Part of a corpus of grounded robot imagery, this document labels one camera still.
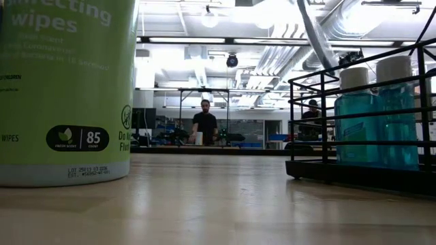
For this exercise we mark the blue mouthwash bottle white cap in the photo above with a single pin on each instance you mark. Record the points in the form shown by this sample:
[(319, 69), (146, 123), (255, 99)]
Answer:
[(356, 136), (396, 136)]

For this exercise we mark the person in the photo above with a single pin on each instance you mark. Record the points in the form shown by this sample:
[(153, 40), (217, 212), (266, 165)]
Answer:
[(205, 126), (311, 115)]

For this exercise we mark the white cup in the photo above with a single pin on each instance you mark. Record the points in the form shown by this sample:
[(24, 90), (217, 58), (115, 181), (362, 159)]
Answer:
[(199, 139)]

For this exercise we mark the blue storage bin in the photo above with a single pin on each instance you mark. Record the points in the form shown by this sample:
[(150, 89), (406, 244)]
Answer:
[(277, 137)]

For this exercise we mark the round black hanging device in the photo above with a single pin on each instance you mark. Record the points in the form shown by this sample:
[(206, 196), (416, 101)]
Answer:
[(232, 61)]

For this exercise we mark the black monitor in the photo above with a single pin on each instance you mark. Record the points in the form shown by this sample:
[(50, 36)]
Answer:
[(143, 118)]

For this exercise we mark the white pendant lamp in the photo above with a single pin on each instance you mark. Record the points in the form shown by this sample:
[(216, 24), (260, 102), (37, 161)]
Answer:
[(209, 18)]

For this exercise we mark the black ceiling-hung device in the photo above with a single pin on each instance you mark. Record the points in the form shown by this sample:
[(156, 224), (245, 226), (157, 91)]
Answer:
[(351, 58)]

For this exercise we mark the green disinfecting wipes canister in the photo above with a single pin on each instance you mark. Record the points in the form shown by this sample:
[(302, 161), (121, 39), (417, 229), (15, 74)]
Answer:
[(68, 102)]

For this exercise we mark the black background workstation frame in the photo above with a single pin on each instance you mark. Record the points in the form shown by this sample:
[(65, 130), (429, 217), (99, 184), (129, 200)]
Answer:
[(204, 90)]

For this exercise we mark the black aluminium table frame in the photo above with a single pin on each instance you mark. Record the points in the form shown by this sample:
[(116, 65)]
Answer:
[(153, 149)]

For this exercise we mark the black overhead frame beam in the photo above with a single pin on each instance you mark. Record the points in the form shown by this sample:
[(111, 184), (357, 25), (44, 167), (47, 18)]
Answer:
[(230, 41)]

